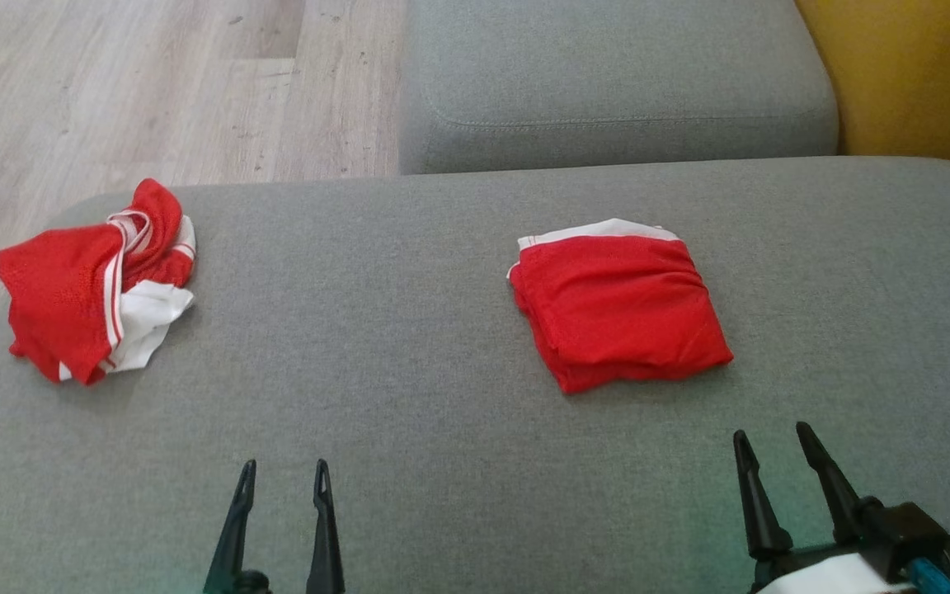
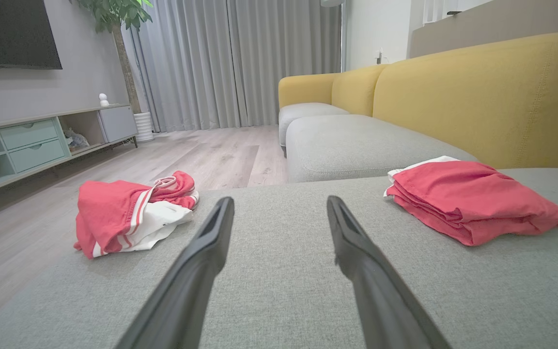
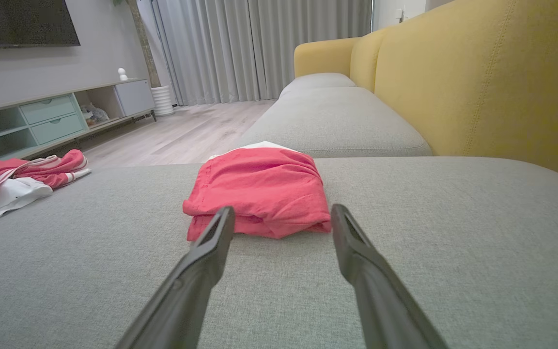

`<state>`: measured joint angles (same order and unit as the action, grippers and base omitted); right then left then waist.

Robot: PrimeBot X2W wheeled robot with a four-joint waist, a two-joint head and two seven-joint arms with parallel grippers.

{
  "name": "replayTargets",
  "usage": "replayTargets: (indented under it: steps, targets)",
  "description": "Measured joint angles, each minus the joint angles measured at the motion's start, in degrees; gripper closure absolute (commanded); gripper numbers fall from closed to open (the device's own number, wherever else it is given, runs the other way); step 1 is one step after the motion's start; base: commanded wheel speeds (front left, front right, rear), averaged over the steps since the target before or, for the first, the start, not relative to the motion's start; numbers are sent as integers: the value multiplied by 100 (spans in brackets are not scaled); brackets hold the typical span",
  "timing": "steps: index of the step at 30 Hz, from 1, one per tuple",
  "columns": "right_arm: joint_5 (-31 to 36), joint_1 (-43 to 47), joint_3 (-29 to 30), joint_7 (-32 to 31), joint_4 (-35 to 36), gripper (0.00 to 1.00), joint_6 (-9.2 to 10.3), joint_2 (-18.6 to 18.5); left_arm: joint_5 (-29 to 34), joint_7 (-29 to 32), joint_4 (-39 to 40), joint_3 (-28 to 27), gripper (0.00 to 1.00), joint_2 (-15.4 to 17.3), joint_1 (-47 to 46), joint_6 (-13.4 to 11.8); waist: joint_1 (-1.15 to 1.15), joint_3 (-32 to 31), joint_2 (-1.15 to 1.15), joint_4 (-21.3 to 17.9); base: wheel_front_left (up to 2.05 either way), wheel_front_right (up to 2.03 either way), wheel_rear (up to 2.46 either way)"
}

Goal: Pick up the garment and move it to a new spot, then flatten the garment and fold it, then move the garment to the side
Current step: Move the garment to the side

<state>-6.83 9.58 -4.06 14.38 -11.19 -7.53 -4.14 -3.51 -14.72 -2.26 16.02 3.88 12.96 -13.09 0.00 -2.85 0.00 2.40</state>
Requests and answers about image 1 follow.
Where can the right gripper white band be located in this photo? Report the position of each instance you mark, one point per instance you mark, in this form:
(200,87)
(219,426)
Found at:
(821,576)

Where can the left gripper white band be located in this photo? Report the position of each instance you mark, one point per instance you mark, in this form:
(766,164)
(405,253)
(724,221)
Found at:
(251,582)

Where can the red shorts with white stripe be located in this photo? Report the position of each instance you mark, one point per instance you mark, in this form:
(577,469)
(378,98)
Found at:
(619,305)

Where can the red white sports jersey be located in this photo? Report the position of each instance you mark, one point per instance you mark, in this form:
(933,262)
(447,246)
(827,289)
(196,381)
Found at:
(71,297)

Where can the large grey sofa seat cushion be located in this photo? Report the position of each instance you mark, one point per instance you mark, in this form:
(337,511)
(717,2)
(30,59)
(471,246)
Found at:
(442,429)

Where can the yellow upholstered panel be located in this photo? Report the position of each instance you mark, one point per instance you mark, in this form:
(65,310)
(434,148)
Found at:
(920,74)

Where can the grey sofa cushion with seam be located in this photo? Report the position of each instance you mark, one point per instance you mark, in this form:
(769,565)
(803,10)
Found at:
(607,74)

